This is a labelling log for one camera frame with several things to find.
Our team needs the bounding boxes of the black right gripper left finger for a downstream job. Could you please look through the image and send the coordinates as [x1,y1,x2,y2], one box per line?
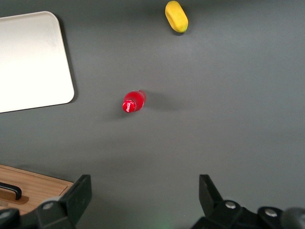
[35,174,92,229]

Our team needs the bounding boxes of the wooden drawer cabinet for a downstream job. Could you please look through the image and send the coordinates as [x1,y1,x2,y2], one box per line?
[0,164,74,217]

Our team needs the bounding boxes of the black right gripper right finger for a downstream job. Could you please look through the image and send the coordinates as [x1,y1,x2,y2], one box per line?
[198,174,259,229]

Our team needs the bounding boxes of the black metal drawer handle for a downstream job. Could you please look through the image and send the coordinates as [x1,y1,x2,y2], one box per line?
[0,182,23,201]

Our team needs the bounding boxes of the red Coca-Cola bottle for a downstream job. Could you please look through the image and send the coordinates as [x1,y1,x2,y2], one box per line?
[122,89,147,114]

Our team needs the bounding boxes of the beige plastic tray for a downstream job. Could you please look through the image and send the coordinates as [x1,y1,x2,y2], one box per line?
[0,10,75,114]

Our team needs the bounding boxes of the yellow sponge toy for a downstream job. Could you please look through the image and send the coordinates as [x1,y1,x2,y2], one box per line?
[164,0,189,34]

